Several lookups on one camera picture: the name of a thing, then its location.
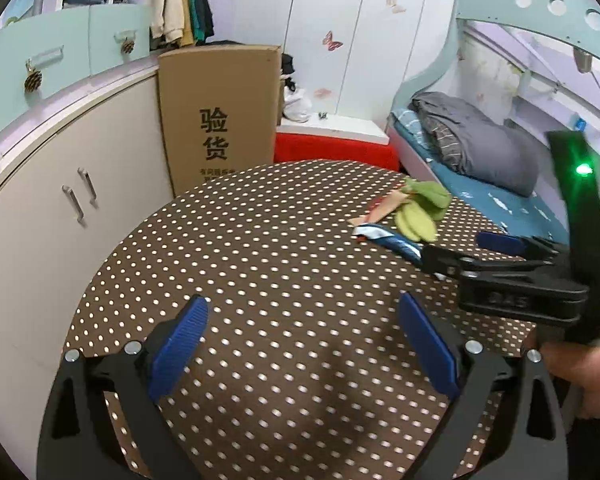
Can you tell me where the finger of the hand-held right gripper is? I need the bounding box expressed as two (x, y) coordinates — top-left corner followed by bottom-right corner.
(476, 231), (572, 267)
(419, 242), (531, 282)

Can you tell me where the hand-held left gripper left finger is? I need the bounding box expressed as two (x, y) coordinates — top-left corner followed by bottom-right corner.
(36, 294), (210, 480)

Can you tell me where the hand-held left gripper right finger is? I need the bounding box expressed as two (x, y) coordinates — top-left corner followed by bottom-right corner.
(397, 290), (568, 480)

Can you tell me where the blue snack wrapper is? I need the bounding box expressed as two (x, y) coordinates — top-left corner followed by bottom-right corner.
(351, 225), (426, 263)

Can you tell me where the person's right hand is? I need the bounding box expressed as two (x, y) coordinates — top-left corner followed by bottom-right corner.
(522, 332), (600, 421)

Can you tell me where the blue patterned bed sheet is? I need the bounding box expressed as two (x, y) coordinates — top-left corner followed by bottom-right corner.
(387, 107), (572, 241)

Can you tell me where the tan and red paper packet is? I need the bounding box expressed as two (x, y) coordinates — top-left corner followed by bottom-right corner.
(349, 191), (408, 227)

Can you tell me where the grey blanket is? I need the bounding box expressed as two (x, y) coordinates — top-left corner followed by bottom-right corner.
(411, 92), (540, 197)

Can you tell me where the brown polka dot tablecloth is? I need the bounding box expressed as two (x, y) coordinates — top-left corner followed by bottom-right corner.
(62, 159), (571, 480)

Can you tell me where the red step with white top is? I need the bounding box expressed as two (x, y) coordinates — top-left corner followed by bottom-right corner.
(274, 115), (401, 172)

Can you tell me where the beige curved cabinet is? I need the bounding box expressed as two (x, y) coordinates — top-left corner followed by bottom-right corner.
(0, 67), (176, 461)

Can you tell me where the dark cloth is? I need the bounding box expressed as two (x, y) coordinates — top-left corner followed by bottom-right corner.
(565, 400), (600, 480)

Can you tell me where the white wardrobe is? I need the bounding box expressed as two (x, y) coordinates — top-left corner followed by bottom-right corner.
(200, 0), (461, 132)

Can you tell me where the white plastic bag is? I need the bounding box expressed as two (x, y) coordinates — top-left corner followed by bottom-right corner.
(282, 87), (314, 124)

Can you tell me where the black clothes pile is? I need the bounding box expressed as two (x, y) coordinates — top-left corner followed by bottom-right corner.
(280, 52), (299, 94)

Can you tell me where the tall brown cardboard box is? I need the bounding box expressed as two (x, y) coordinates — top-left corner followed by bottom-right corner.
(157, 44), (285, 196)

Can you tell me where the wide mint green drawer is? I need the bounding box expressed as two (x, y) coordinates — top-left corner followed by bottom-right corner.
(0, 25), (93, 138)

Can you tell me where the hanging tan garment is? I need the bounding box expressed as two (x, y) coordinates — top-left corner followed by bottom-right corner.
(177, 0), (197, 47)

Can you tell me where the narrow mint green drawer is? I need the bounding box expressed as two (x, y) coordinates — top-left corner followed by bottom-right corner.
(87, 4), (152, 78)

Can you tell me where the hanging green garment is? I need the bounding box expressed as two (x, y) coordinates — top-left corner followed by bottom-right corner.
(187, 0), (207, 44)

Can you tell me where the hanging dark garment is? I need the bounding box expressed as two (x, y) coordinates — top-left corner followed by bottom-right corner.
(195, 0), (217, 42)

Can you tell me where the hanging cream garment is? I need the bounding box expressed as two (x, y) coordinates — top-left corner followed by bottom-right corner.
(149, 0), (187, 42)

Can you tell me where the metal cabinet handle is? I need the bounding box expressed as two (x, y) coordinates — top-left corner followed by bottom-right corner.
(77, 167), (99, 207)
(61, 185), (85, 229)

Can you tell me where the grey bed rail bracket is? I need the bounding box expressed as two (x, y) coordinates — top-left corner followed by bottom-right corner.
(572, 47), (594, 74)

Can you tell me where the mint green bunk bed frame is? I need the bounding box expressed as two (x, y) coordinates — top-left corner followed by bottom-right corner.
(385, 0), (600, 241)

